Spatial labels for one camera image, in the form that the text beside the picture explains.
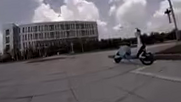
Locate pale blue white scooter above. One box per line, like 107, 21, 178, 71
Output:
109, 25, 156, 71

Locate grey concrete slab plaza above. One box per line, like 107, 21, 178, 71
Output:
0, 39, 181, 102

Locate tall lamp pole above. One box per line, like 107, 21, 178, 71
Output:
161, 0, 181, 43

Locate low raised planter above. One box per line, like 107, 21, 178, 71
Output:
25, 54, 67, 65

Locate row of trees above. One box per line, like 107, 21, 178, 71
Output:
0, 21, 181, 66

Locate white banded curved building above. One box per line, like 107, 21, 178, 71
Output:
0, 11, 102, 62

